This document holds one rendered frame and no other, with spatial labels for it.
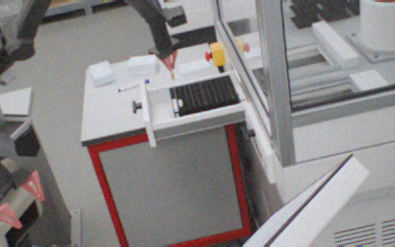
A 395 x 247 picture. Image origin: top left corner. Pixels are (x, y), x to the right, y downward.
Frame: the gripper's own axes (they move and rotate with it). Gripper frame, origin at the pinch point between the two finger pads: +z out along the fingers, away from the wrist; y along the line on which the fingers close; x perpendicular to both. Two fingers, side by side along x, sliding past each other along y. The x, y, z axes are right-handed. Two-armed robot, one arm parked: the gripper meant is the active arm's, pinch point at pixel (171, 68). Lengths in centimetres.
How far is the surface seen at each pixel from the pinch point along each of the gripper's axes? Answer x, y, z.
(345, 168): -98, -34, -25
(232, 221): -5, 4, 79
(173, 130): -16.6, -16.9, 10.2
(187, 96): -10.2, -3.5, 6.9
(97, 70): 58, 0, 16
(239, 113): -29.3, 1.5, 10.8
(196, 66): 24.2, 28.3, 21.9
